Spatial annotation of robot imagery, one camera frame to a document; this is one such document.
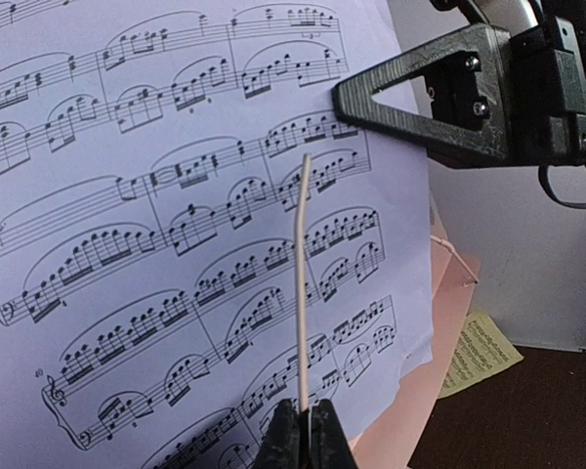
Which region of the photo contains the lavender sheet music paper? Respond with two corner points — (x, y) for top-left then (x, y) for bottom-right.
(0, 1), (433, 468)

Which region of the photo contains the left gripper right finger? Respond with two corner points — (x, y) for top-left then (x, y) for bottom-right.
(310, 399), (357, 469)

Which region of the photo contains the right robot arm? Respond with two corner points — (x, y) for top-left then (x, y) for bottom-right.
(332, 1), (586, 193)

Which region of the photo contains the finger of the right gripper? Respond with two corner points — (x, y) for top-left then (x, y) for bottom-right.
(332, 23), (511, 166)

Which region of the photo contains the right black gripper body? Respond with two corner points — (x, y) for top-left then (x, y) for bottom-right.
(510, 17), (586, 161)

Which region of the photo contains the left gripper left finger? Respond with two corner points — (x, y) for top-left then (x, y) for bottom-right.
(253, 400), (301, 469)

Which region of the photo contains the pink music stand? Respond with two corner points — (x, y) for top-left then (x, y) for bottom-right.
(292, 153), (482, 469)

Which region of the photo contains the yellowed sheet music paper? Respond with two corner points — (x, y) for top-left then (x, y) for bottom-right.
(439, 310), (523, 399)

